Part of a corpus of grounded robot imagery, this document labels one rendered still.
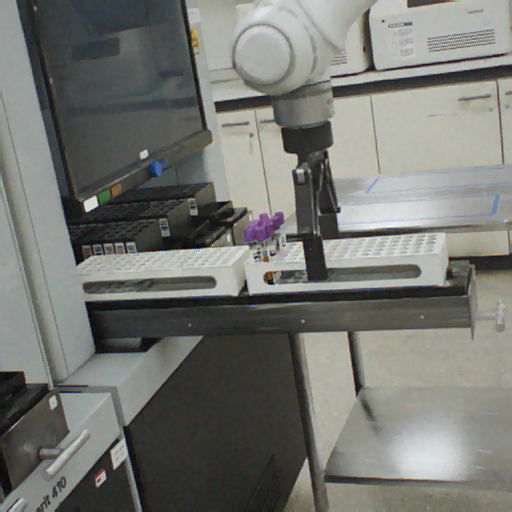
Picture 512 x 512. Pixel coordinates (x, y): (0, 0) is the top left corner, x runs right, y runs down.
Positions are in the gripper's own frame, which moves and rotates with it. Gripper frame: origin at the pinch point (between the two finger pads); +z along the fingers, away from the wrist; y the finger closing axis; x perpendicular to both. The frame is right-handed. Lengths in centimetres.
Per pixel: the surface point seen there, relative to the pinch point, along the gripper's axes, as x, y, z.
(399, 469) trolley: -1, 31, 58
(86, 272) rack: 39.8, -3.2, -0.4
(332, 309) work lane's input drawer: -1.9, -6.8, 6.4
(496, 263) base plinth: -13, 234, 84
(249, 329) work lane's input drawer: 11.5, -6.8, 9.2
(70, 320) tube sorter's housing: 37.9, -13.8, 3.9
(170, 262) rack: 25.1, -1.4, -0.7
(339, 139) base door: 47, 229, 22
